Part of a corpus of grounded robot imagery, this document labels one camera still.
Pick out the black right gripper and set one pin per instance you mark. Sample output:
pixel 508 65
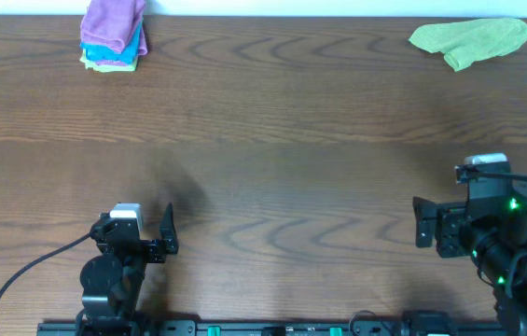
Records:
pixel 446 230

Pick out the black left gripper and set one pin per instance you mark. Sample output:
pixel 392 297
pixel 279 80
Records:
pixel 154 249

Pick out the purple microfiber cloth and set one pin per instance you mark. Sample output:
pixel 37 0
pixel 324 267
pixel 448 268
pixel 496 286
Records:
pixel 109 12

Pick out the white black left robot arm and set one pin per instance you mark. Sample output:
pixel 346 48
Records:
pixel 112 281

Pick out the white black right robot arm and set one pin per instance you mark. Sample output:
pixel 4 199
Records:
pixel 490 228

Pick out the green microfiber cloth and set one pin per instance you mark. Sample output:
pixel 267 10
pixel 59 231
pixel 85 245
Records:
pixel 463 43

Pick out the folded purple cloth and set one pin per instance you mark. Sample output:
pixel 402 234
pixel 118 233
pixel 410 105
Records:
pixel 136 48

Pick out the folded green cloth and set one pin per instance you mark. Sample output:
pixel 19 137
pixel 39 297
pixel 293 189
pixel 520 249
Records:
pixel 108 66

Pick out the folded blue cloth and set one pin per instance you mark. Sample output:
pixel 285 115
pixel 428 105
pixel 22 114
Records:
pixel 118 42

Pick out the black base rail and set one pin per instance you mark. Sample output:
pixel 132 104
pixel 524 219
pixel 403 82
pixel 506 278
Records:
pixel 362 324

